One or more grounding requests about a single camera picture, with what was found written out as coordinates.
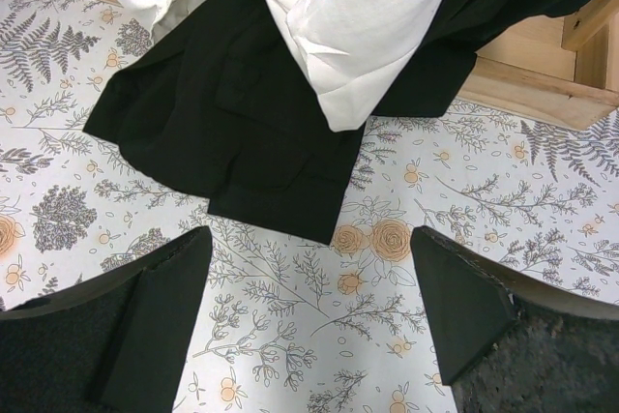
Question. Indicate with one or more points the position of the wooden clothes rack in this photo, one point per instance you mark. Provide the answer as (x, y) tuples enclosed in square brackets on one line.
[(550, 60)]

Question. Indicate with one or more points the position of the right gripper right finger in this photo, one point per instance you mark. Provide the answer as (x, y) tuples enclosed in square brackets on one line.
[(506, 342)]

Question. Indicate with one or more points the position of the floral table mat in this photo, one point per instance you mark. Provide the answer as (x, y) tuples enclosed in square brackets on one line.
[(287, 325)]

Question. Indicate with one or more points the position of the black shirt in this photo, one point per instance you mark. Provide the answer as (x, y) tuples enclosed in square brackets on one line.
[(218, 109)]

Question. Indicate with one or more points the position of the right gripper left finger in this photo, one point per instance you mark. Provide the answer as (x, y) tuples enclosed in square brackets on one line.
[(114, 343)]

